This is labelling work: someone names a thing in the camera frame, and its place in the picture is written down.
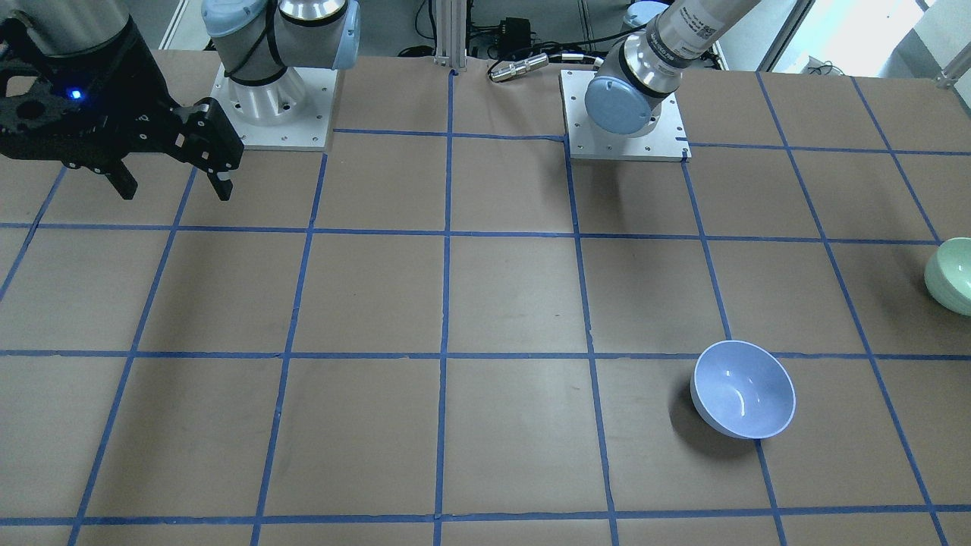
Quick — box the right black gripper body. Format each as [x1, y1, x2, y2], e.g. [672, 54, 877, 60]
[1, 17, 245, 175]

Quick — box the green ceramic bowl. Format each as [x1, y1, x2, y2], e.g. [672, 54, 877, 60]
[925, 237, 970, 315]

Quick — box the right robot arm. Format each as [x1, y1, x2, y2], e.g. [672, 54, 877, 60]
[2, 1, 360, 201]

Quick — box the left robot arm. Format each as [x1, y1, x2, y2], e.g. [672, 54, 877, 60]
[585, 1, 758, 136]

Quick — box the blue ceramic bowl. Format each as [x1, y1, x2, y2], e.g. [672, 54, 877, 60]
[690, 340, 797, 440]

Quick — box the black power brick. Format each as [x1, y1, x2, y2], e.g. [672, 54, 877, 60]
[496, 17, 532, 55]

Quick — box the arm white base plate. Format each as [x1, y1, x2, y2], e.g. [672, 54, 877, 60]
[211, 66, 342, 152]
[561, 70, 691, 162]

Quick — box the aluminium frame post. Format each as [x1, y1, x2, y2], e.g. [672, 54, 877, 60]
[428, 1, 470, 74]

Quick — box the silver cable connector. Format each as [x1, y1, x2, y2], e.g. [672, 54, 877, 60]
[488, 53, 549, 83]

